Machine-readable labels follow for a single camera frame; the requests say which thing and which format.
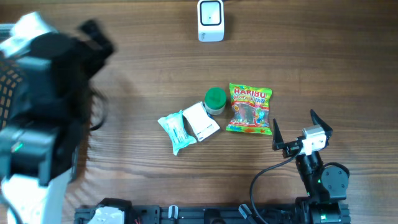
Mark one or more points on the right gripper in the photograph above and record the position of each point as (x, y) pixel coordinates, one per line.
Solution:
(290, 147)

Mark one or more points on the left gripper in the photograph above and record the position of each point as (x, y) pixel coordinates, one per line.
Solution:
(101, 49)

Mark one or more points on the Haribo gummy bag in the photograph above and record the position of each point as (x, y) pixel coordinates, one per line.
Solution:
(250, 106)

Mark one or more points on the green lid jar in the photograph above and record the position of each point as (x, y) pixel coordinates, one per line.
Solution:
(215, 101)

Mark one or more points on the white snack packet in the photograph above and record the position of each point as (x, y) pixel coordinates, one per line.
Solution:
(201, 123)

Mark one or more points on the teal tissue packet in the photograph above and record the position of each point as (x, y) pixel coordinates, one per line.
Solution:
(174, 126)

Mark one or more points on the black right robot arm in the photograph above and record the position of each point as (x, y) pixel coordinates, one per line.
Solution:
(325, 183)

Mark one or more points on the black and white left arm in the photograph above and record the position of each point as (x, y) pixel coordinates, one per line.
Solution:
(46, 101)

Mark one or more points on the white barcode scanner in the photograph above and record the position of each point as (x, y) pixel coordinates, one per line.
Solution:
(210, 16)

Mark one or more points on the grey plastic mesh basket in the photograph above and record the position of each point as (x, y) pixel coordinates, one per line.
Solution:
(11, 76)

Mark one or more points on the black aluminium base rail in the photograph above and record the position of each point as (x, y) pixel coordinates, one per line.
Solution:
(283, 213)

